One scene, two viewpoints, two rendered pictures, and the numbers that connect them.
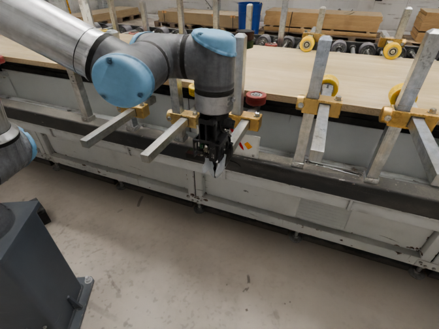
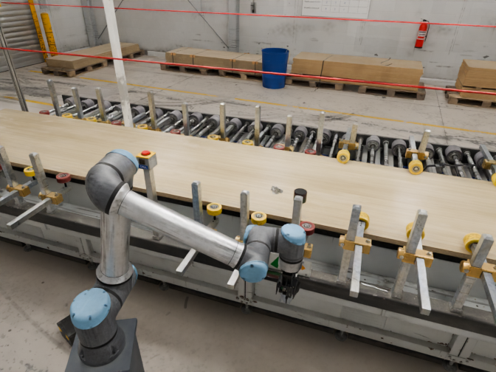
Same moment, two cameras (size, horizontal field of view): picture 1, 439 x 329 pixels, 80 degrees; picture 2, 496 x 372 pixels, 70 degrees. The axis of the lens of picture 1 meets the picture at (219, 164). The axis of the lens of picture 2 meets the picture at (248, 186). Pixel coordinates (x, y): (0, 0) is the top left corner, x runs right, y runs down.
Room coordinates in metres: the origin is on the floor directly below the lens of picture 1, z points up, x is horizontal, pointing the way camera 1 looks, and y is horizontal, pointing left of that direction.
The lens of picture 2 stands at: (-0.41, 0.24, 1.98)
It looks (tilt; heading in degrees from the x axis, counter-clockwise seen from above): 31 degrees down; 357
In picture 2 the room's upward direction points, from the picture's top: 1 degrees clockwise
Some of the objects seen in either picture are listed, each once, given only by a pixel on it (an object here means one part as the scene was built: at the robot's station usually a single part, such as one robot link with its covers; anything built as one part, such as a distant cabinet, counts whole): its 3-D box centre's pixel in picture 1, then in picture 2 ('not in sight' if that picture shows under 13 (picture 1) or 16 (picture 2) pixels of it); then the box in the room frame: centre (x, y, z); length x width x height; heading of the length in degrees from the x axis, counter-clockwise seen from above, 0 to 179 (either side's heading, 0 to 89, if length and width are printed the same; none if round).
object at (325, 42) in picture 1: (308, 114); (348, 249); (0.80, -0.30, 0.91); 0.04 x 0.04 x 0.48; 69
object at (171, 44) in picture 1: (161, 57); (260, 240); (0.59, 0.13, 1.14); 0.12 x 0.12 x 0.09; 78
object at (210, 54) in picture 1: (213, 62); (291, 243); (0.58, 0.01, 1.14); 0.10 x 0.09 x 0.12; 78
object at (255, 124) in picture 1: (242, 119); (297, 247); (0.88, -0.09, 0.85); 0.14 x 0.06 x 0.05; 69
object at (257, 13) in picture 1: (249, 19); (274, 68); (6.81, -0.70, 0.36); 0.59 x 0.57 x 0.73; 155
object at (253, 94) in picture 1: (255, 106); (305, 233); (0.98, -0.14, 0.85); 0.08 x 0.08 x 0.11
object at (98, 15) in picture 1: (103, 14); (97, 54); (8.86, 3.44, 0.23); 2.41 x 0.77 x 0.17; 157
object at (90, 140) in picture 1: (123, 118); (199, 243); (0.98, 0.39, 0.80); 0.44 x 0.03 x 0.04; 159
